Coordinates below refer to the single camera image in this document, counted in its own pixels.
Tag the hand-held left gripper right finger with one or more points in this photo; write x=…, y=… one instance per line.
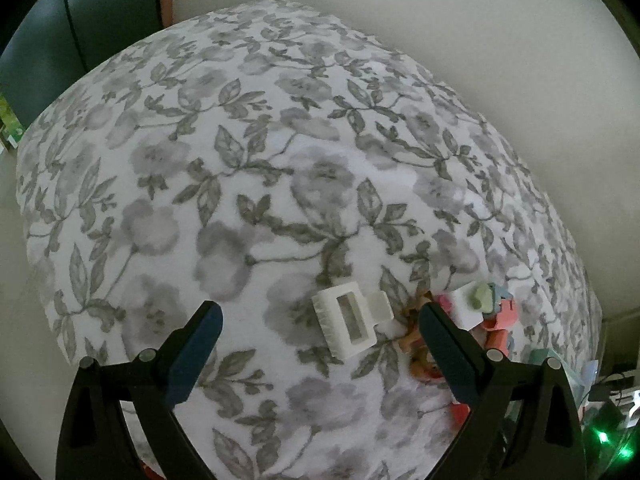
x=450, y=360

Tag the dark green cabinet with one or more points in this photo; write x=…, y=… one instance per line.
x=50, y=35

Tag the white charger plug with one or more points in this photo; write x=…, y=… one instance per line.
x=462, y=307

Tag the teal cardboard tray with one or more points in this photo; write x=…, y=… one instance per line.
x=545, y=357

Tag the grey floral blanket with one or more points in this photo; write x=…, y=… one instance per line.
x=200, y=160

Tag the black power adapter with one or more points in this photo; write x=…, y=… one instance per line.
x=607, y=391

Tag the white plastic clip frame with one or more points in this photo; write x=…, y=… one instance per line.
x=324, y=312

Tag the green printed box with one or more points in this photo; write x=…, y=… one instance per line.
x=11, y=125

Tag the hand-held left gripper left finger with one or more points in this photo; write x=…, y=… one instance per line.
x=192, y=360

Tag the green-tipped pastel toy knife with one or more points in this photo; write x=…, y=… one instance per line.
x=500, y=322

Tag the pink smartwatch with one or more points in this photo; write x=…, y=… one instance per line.
x=457, y=412

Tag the red printed packet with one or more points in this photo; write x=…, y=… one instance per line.
x=149, y=472

